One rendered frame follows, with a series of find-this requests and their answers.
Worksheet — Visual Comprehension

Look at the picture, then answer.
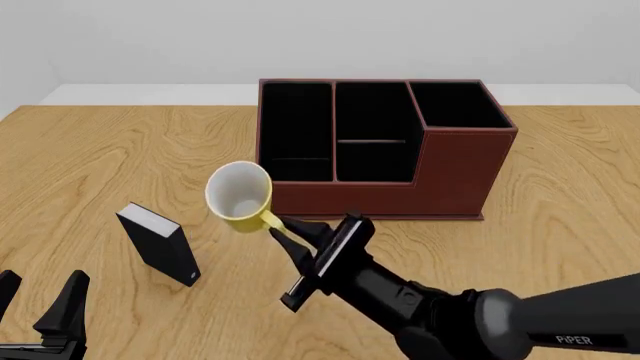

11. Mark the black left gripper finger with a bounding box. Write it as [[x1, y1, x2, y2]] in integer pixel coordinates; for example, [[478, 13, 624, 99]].
[[0, 269, 24, 324], [31, 269, 92, 343]]

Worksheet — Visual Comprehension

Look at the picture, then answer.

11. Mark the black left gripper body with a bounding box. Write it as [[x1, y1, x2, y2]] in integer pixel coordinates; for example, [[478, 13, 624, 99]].
[[0, 335, 88, 360]]

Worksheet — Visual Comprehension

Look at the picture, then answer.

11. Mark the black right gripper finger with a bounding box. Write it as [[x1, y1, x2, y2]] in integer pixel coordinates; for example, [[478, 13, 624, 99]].
[[268, 227, 318, 279], [276, 214, 335, 251]]

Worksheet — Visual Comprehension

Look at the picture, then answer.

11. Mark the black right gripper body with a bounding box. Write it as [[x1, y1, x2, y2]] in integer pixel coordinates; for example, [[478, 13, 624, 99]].
[[279, 210, 377, 314]]

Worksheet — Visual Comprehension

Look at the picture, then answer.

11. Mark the yellow and white mug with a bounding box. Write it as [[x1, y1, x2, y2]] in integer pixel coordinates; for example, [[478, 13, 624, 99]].
[[203, 159, 287, 234]]

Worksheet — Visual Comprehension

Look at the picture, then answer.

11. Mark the red-brown desk caddy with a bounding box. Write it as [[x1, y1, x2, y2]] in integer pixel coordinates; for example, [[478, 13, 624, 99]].
[[254, 77, 519, 222]]

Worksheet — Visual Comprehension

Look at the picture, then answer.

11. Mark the black book with white pages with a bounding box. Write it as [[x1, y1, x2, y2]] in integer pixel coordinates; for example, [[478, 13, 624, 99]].
[[114, 201, 202, 288]]

